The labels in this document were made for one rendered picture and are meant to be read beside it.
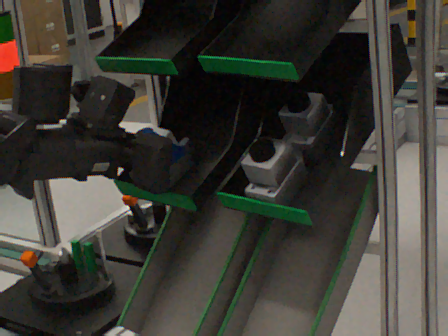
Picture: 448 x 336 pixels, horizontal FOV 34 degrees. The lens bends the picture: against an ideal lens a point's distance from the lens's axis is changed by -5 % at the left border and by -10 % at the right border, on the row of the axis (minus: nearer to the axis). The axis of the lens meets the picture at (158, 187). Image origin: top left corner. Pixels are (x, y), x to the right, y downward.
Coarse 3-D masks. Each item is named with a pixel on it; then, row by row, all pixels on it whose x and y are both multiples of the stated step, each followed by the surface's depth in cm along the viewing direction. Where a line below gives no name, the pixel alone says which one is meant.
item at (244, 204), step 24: (336, 48) 99; (360, 48) 96; (312, 72) 99; (336, 72) 100; (360, 72) 98; (408, 72) 93; (288, 96) 96; (336, 96) 96; (360, 96) 85; (264, 120) 93; (360, 120) 86; (336, 144) 89; (360, 144) 87; (240, 168) 92; (312, 168) 88; (336, 168) 84; (216, 192) 90; (240, 192) 91; (312, 192) 85; (264, 216) 87; (288, 216) 83; (312, 216) 82
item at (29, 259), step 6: (24, 252) 116; (30, 252) 115; (36, 252) 117; (42, 252) 117; (24, 258) 114; (30, 258) 114; (36, 258) 115; (24, 264) 115; (30, 264) 114; (36, 264) 116; (30, 270) 116; (36, 270) 116; (36, 276) 117; (42, 276) 117; (42, 282) 117; (48, 282) 118; (42, 288) 119; (48, 288) 118
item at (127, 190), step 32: (192, 64) 104; (192, 96) 105; (224, 96) 105; (256, 96) 95; (192, 128) 103; (224, 128) 100; (256, 128) 96; (224, 160) 93; (128, 192) 98; (192, 192) 90
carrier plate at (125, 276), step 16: (112, 272) 129; (128, 272) 128; (16, 288) 127; (128, 288) 123; (0, 304) 122; (16, 304) 122; (32, 304) 121; (112, 304) 118; (0, 320) 119; (16, 320) 117; (32, 320) 116; (48, 320) 116; (64, 320) 115; (80, 320) 114; (96, 320) 114; (112, 320) 114
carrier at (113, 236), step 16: (144, 208) 145; (160, 208) 140; (112, 224) 149; (128, 224) 143; (160, 224) 140; (96, 240) 143; (112, 240) 142; (128, 240) 140; (144, 240) 137; (96, 256) 138; (112, 256) 135; (128, 256) 134; (144, 256) 134
